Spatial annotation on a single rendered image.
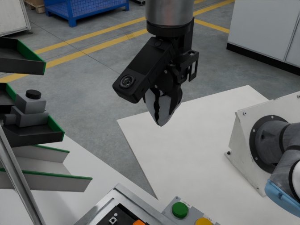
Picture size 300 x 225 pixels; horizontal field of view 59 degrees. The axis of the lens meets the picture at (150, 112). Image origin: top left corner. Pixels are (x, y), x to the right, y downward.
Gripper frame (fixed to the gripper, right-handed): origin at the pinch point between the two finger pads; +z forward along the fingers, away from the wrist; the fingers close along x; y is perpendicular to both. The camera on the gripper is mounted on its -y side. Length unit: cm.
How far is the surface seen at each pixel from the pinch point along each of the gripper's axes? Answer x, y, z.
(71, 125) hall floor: 146, 63, 123
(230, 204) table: -14.3, 18.6, 37.4
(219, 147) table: 0, 39, 37
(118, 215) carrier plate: 4.4, -9.7, 26.3
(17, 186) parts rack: 14.0, -24.8, 7.1
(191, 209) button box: -8.7, 3.8, 27.3
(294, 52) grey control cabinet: 25, 286, 97
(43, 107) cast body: 21.7, -12.1, -0.6
